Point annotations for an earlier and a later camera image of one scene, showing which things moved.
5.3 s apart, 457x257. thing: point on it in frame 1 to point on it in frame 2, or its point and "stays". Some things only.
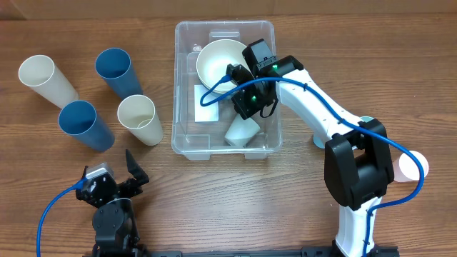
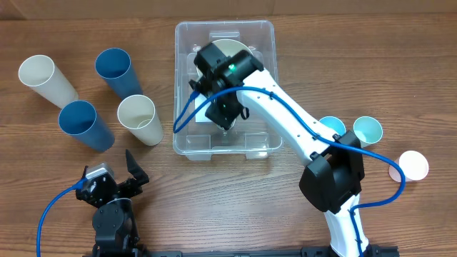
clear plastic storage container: (201, 53) stays
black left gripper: (137, 171) stays
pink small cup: (405, 168) stays
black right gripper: (245, 106) to (226, 116)
